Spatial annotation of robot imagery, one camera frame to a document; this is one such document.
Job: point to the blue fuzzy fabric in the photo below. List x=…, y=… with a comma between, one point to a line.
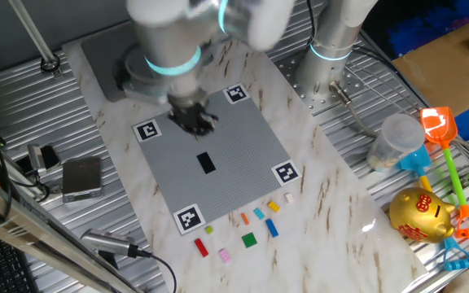
x=422, y=30

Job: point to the red Lego brick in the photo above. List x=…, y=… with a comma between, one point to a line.
x=201, y=247

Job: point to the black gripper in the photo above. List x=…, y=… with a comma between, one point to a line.
x=189, y=110

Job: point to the lime small Lego brick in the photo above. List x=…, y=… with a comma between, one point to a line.
x=209, y=230

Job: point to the blue Lego brick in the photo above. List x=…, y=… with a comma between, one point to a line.
x=272, y=228

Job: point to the clear plastic cup with lid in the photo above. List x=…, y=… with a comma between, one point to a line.
x=397, y=138

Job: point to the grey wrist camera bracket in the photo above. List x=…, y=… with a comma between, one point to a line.
x=138, y=91

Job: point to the silver depth camera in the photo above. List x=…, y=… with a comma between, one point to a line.
x=36, y=158
x=108, y=242

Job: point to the metal pole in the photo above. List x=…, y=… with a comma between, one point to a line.
x=31, y=32

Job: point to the white Lego brick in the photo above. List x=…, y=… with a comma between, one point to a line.
x=289, y=198

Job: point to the silver digital scale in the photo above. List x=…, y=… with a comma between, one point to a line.
x=81, y=177

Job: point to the green square Lego plate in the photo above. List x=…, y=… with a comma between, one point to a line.
x=249, y=240

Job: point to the aluminium frame bar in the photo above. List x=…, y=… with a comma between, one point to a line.
x=35, y=240

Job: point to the metal robot mounting plate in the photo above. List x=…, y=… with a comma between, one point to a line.
x=312, y=103

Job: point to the gold piggy bank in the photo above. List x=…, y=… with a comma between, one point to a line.
x=417, y=215

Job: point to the cyan Lego brick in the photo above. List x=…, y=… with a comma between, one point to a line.
x=259, y=213

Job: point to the orange toy shovel green shaft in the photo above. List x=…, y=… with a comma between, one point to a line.
x=438, y=126

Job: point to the grey Lego baseplate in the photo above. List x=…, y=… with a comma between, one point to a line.
x=234, y=163

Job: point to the black white fiducial marker tag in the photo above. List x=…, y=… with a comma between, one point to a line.
x=188, y=219
x=235, y=94
x=286, y=172
x=147, y=131

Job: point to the yellow Lego brick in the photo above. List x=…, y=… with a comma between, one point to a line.
x=274, y=206

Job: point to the black Lego plate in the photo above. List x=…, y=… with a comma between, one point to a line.
x=206, y=163

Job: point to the brown cardboard box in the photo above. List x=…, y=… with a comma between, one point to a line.
x=442, y=69

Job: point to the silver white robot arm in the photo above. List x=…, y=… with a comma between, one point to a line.
x=169, y=45

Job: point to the pink Lego brick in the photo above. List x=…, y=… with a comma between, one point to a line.
x=224, y=255

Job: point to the orange Lego brick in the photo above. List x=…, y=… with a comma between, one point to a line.
x=245, y=218

